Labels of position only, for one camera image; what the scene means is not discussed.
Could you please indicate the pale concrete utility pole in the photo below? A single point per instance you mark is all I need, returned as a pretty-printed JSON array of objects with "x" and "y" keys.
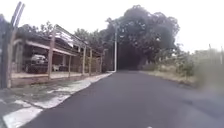
[{"x": 115, "y": 50}]

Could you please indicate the dark grey asphalt road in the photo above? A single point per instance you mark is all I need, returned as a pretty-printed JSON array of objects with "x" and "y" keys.
[{"x": 133, "y": 100}]

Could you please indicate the large dark tree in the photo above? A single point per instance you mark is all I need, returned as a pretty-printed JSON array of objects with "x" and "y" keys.
[{"x": 143, "y": 36}]

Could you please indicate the house with porch roof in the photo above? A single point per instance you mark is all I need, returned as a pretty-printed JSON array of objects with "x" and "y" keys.
[{"x": 40, "y": 50}]

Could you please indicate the parked dark car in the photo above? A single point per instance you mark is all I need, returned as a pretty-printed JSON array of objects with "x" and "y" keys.
[{"x": 37, "y": 63}]

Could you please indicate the grassy verge with bushes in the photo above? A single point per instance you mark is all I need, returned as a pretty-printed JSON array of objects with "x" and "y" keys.
[{"x": 190, "y": 68}]

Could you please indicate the pale concrete pavement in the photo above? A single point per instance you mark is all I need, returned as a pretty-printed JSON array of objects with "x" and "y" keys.
[{"x": 40, "y": 98}]

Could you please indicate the tall metal post fence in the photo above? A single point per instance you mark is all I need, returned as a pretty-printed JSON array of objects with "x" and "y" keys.
[{"x": 50, "y": 56}]

